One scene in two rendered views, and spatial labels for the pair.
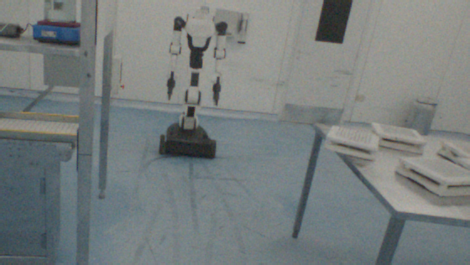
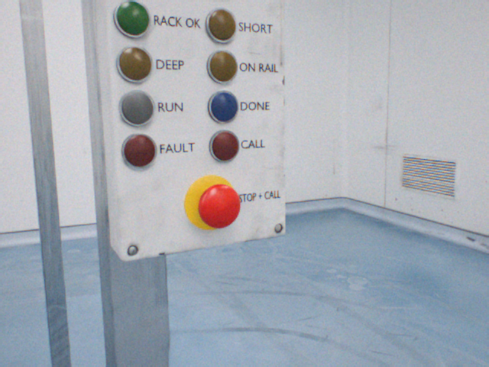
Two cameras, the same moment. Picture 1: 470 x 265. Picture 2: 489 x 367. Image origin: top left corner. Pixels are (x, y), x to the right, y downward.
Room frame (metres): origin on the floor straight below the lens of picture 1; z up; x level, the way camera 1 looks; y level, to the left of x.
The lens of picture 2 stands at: (2.50, 0.05, 0.97)
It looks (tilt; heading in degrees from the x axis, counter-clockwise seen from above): 9 degrees down; 69
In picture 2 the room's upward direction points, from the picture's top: 1 degrees counter-clockwise
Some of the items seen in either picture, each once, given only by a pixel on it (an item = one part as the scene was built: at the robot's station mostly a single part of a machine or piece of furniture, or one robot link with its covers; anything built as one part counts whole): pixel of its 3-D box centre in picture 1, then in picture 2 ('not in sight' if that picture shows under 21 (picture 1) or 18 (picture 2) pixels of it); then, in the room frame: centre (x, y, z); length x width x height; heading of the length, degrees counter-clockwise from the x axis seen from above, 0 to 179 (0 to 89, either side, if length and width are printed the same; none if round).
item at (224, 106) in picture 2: not in sight; (224, 106); (2.63, 0.46, 0.97); 0.03 x 0.01 x 0.03; 7
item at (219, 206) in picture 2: not in sight; (213, 203); (2.62, 0.45, 0.89); 0.04 x 0.04 x 0.04; 7
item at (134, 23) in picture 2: not in sight; (133, 17); (2.55, 0.45, 1.05); 0.03 x 0.01 x 0.03; 7
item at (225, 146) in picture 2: not in sight; (225, 146); (2.63, 0.46, 0.94); 0.03 x 0.01 x 0.03; 7
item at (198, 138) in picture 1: (187, 130); not in sight; (3.82, -0.10, 0.19); 0.64 x 0.52 x 0.33; 2
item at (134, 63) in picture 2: not in sight; (135, 63); (2.55, 0.45, 1.01); 0.03 x 0.01 x 0.03; 7
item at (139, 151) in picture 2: not in sight; (140, 151); (2.55, 0.45, 0.94); 0.03 x 0.01 x 0.03; 7
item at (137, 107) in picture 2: not in sight; (137, 108); (2.55, 0.45, 0.97); 0.03 x 0.01 x 0.03; 7
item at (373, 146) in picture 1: (352, 137); not in sight; (1.89, -0.94, 0.92); 0.25 x 0.24 x 0.02; 152
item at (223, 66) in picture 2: not in sight; (223, 66); (2.63, 0.46, 1.01); 0.03 x 0.01 x 0.03; 7
